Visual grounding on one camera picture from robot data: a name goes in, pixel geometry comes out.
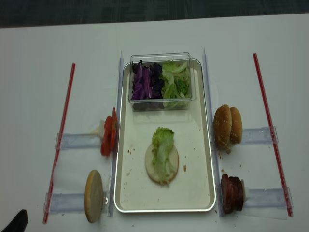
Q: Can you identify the meat patty slice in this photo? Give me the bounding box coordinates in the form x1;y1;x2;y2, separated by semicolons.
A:
229;177;239;210
221;174;235;214
236;177;244;211

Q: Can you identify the lettuce leaf on bun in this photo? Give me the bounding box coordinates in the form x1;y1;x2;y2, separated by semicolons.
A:
152;127;176;184

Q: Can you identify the shredded green lettuce pile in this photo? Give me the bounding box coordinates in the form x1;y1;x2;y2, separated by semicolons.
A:
159;61;190;109

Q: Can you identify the rear tomato slice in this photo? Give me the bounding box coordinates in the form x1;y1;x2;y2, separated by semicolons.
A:
110;107;117;150

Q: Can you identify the tomato slice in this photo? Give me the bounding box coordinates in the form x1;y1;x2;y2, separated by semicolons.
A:
100;116;112;157
110;107;117;150

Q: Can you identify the white tomato backstop block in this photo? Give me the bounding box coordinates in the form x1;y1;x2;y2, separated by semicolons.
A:
98;120;105;139

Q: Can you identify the front tomato slice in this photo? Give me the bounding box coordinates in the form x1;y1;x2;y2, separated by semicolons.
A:
100;116;112;157

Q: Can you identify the shredded purple cabbage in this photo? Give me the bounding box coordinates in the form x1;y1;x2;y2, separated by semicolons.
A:
131;60;165;100

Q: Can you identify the clear plastic salad container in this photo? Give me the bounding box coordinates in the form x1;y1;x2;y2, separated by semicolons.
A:
128;52;196;111

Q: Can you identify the bottom bun on tray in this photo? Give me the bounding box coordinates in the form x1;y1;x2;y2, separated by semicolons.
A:
145;144;179;185

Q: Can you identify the left clear acrylic divider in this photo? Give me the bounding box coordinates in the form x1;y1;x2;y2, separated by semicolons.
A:
106;50;125;217

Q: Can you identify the front sesame bun top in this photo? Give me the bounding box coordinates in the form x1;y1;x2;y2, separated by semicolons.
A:
213;104;232;148

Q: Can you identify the sesame bun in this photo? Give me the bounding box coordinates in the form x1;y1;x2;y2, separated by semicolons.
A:
230;107;243;144
213;104;232;148

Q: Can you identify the cream metal serving tray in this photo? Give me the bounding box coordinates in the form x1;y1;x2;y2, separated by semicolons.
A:
114;59;216;213

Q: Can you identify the rear sesame bun top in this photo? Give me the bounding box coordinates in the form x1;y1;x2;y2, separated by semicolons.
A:
230;107;243;144

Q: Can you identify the left red strip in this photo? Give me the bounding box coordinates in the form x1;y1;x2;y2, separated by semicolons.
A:
42;63;76;224

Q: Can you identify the red strip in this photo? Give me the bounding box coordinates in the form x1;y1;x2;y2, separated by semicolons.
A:
42;63;76;224
253;53;294;217

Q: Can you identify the upright bun half left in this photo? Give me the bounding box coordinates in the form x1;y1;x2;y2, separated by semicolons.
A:
84;170;103;223

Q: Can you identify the white patty backstop block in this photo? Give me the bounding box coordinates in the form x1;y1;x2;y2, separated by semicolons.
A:
241;179;249;203

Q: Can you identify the right red strip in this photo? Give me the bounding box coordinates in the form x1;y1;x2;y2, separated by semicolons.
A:
253;53;294;217

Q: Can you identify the black object bottom left corner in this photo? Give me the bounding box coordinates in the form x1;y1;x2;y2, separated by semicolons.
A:
1;209;28;232

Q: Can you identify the clear tomato holder rail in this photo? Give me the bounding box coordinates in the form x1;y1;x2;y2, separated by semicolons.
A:
55;133;101;150

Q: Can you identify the clear bun holder rail right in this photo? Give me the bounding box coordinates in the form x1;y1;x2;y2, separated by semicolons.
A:
240;126;278;145

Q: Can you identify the clear bun holder rail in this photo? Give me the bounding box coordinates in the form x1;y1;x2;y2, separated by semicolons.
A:
42;190;110;214
240;126;278;145

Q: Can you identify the clear bun holder rail left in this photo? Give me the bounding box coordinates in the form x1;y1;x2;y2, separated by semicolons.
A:
42;190;110;214

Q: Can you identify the clear patty holder rail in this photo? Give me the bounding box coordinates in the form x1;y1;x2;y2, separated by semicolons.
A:
243;188;292;208

